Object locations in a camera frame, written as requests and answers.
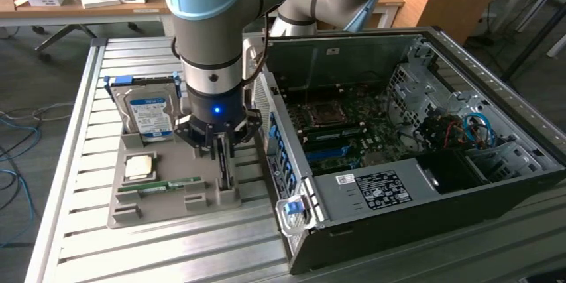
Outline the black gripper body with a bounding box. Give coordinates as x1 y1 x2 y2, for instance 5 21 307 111
184 86 248 133

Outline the green graphics card black fan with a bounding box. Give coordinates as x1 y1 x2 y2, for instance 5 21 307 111
213 132 237 192

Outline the hard disk in blue caddy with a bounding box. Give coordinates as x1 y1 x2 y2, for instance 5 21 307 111
104 71 184 143

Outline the beige CPU chip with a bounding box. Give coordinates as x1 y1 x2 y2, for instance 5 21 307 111
124 155 155 178

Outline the green RAM stick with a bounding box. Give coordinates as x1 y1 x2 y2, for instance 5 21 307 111
307 127 362 140
117 176 203 193

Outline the metal CPU socket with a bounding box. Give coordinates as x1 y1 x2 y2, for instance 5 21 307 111
307 102 348 125

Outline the blue expansion slot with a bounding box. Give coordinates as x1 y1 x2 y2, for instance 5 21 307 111
306 147 351 162

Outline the grey parts rack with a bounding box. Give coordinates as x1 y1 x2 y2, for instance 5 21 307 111
107 129 243 230

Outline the blue case latch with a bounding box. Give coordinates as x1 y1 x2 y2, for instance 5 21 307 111
282 200 307 215

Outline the green motherboard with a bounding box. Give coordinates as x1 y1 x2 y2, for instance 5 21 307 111
282 84 416 178

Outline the grey chipset heatsink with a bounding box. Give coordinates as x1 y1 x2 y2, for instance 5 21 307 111
362 152 391 167

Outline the grey power supply with label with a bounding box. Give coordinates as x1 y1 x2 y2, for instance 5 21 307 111
308 158 443 227

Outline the perforated metal disk bay cage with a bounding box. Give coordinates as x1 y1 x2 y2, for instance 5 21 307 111
387 60 447 125

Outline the black wheeled desk leg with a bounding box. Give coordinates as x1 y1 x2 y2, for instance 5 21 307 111
33 23 99 62

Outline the open black PC case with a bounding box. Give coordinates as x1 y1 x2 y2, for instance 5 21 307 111
241 26 566 276

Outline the black plastic bay box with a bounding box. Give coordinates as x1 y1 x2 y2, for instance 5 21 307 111
415 149 491 195

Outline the grey metal disk bay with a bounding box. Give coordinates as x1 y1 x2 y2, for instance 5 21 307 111
463 142 547 184

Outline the black camera cable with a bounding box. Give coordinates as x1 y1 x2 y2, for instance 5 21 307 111
241 11 271 82

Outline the white floor cable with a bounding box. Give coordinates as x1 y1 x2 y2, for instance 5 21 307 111
0 102 75 122

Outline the black wire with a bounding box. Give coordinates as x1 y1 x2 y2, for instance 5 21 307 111
391 97 426 144

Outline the blue floor cable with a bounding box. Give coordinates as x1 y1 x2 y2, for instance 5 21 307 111
0 120 41 247

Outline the coloured power wire bundle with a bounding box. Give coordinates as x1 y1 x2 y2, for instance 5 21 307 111
419 115 464 150

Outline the black floor cable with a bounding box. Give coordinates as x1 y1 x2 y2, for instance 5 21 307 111
0 145 23 211

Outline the blue data wire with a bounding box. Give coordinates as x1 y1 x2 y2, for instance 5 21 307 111
462 113 496 148

